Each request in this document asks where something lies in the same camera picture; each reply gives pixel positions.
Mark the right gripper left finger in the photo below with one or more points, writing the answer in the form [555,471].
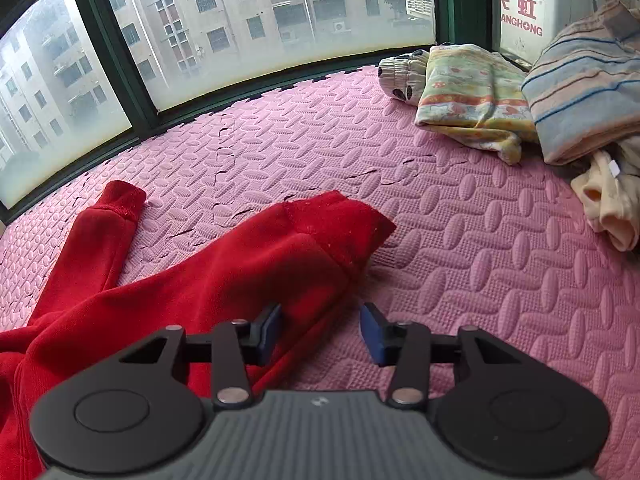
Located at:
[228,348]

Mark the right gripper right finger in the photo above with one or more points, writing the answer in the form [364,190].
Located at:
[410,348]

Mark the red hooded sweatshirt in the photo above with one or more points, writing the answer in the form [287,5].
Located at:
[307,256]

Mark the pink foam floor mat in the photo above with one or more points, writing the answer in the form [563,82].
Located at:
[476,242]

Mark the cream folded garment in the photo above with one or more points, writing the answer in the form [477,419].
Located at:
[610,200]

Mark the yellow patterned folded cloth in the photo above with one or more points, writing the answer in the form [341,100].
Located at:
[474,97]

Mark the panda print cloth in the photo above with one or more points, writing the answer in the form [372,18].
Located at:
[403,77]

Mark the blue striped folded cloth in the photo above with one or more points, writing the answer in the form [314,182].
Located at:
[583,91]

